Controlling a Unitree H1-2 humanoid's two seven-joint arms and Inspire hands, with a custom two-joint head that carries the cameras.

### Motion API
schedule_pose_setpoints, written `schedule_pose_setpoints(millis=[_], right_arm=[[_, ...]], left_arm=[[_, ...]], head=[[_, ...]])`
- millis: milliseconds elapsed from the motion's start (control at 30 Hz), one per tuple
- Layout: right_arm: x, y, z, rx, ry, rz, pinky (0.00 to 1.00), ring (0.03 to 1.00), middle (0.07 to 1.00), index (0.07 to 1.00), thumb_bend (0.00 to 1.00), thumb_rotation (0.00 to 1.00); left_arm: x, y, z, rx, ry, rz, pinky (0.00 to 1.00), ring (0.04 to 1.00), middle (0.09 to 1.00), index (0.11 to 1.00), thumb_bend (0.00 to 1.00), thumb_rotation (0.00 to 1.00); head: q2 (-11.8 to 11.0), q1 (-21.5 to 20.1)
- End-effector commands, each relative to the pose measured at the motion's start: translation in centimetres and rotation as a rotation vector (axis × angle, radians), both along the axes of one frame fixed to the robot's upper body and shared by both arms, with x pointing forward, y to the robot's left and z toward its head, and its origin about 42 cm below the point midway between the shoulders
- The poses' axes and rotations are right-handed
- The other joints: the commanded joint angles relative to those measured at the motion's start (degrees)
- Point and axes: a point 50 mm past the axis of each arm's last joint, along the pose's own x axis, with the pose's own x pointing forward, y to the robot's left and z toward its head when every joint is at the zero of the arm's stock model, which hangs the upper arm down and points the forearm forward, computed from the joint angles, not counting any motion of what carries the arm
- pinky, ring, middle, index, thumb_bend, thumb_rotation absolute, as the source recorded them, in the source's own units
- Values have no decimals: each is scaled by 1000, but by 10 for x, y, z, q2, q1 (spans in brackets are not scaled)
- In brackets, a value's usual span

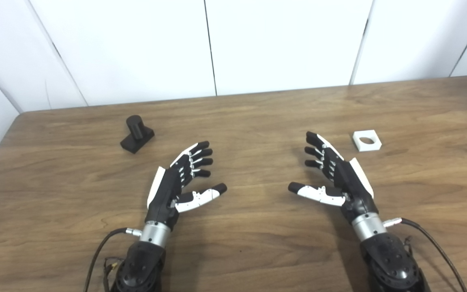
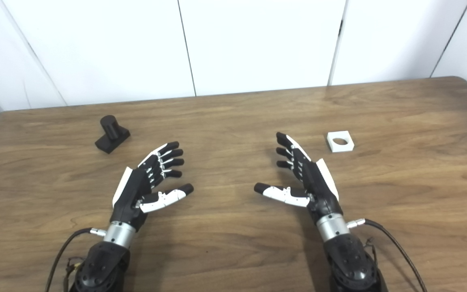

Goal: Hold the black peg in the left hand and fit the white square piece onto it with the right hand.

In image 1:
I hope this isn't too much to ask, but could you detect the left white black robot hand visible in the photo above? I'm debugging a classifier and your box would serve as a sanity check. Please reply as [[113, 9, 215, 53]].
[[139, 141, 228, 248]]

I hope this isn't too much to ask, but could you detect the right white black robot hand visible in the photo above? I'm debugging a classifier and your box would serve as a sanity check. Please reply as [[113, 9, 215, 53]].
[[288, 131, 388, 242]]

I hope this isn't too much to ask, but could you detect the white square piece with hole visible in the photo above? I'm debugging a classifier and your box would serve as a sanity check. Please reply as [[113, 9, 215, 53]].
[[352, 130, 382, 152]]

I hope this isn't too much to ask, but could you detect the thin black left arm wire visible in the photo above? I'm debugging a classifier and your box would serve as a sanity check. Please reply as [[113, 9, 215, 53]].
[[104, 256, 122, 292]]

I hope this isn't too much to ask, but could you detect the thick black right wrist cable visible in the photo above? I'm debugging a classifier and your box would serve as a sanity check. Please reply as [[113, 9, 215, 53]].
[[383, 218, 467, 292]]

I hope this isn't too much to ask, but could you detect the black peg with square base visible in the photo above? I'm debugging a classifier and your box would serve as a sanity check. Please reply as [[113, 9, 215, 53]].
[[120, 115, 155, 154]]

